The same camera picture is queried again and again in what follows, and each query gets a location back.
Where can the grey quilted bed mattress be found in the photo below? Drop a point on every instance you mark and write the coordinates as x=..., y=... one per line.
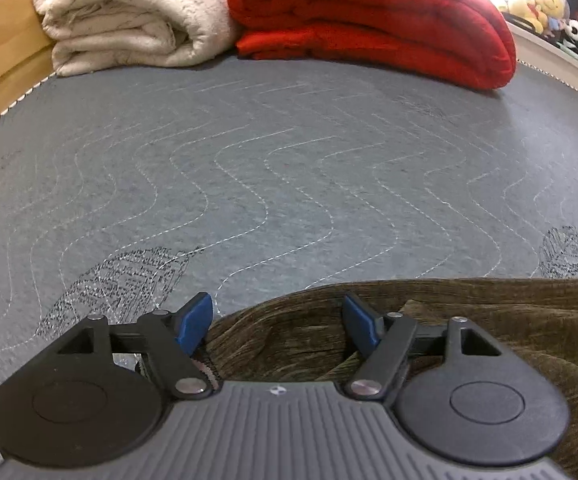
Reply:
x=269, y=170

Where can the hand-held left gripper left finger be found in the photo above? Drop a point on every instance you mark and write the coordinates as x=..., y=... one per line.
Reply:
x=194, y=320

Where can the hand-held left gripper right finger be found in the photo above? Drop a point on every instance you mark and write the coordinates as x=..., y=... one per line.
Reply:
x=361, y=322

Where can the cream fleece folded blanket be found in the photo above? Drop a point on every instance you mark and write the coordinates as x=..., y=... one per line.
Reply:
x=129, y=15

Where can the yellow plush toy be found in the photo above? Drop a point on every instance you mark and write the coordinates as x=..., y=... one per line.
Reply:
x=521, y=7

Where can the yellow bear plush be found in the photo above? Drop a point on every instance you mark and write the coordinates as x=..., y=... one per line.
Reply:
x=551, y=5

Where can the panda plush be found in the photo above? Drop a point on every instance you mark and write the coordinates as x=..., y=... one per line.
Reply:
x=575, y=32

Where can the red folded blanket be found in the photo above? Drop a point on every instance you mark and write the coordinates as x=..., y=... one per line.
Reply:
x=369, y=15

